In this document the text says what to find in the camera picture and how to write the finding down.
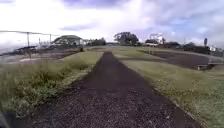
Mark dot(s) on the broad dark tree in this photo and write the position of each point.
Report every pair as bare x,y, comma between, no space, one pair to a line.
126,38

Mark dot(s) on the dark hedge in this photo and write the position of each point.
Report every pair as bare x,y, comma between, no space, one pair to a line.
196,48

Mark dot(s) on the pole with sign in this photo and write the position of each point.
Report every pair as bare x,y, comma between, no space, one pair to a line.
205,41

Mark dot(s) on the green grass field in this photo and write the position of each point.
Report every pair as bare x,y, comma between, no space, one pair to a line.
186,86

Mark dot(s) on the dark low trees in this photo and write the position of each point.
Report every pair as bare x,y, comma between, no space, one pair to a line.
96,42

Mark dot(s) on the dark brown gravel path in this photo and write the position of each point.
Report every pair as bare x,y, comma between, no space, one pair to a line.
111,96

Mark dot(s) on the tall green grass verge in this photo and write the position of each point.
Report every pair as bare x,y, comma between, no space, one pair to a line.
36,80

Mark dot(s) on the white building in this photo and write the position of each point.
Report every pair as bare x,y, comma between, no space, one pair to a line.
155,37

